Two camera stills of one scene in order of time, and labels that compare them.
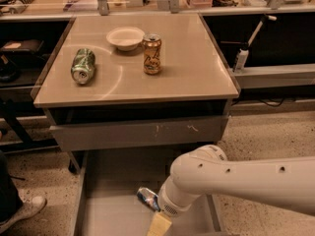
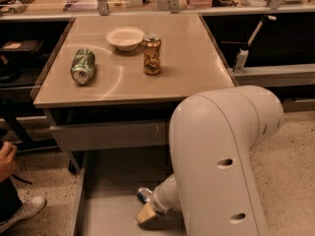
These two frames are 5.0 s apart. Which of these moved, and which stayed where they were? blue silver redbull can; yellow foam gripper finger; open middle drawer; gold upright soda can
Moved: yellow foam gripper finger
Stayed: blue silver redbull can; open middle drawer; gold upright soda can
